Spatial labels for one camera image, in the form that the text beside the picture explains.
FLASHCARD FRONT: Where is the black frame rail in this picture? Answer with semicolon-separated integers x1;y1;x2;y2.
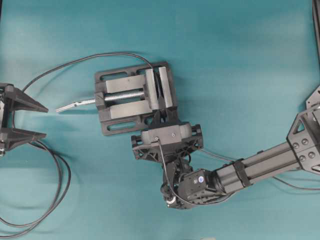
312;0;320;58

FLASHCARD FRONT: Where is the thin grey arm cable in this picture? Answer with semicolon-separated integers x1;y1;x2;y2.
197;147;320;190

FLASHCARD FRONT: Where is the black USB cable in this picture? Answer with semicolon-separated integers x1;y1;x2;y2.
0;51;168;232

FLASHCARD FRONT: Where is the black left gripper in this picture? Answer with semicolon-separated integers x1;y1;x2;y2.
131;106;204;162

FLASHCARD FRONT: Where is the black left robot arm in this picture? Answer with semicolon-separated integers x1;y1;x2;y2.
93;83;320;210

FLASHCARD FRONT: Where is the grey metal bench vise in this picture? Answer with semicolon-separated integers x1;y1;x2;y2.
54;60;180;137

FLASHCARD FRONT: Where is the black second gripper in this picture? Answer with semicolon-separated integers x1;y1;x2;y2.
0;83;49;157

